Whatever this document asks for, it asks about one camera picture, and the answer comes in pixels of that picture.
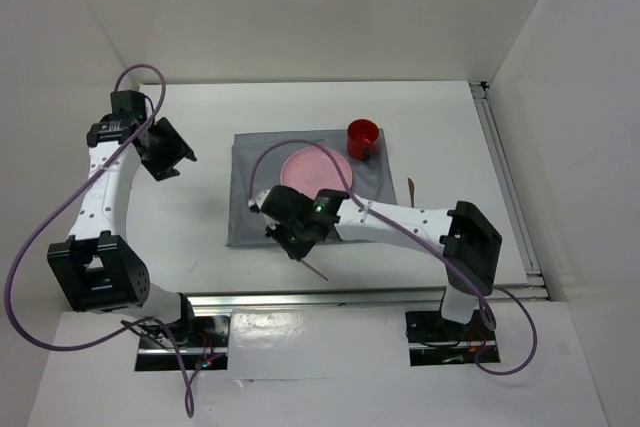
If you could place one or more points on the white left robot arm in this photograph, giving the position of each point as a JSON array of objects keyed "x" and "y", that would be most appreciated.
[{"x": 95, "y": 267}]

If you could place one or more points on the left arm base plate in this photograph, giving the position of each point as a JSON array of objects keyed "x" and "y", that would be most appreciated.
[{"x": 205, "y": 347}]

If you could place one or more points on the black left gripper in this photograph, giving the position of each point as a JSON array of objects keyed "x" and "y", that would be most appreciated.
[{"x": 176, "y": 149}]

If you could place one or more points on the aluminium front table rail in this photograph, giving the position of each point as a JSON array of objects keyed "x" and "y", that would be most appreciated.
[{"x": 534, "y": 290}]

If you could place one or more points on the pink plate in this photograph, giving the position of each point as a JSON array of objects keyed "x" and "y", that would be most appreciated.
[{"x": 309, "y": 170}]

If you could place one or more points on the aluminium right side rail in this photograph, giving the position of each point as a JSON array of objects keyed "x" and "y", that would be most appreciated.
[{"x": 479, "y": 92}]

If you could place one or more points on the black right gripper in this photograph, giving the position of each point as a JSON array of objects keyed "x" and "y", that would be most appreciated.
[{"x": 304, "y": 248}]

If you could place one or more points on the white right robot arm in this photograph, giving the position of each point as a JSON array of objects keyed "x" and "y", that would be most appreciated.
[{"x": 462, "y": 238}]

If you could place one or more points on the red enamel mug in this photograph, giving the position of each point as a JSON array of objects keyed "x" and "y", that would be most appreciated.
[{"x": 362, "y": 137}]

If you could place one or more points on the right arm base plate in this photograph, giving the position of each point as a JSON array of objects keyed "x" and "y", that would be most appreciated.
[{"x": 434, "y": 341}]

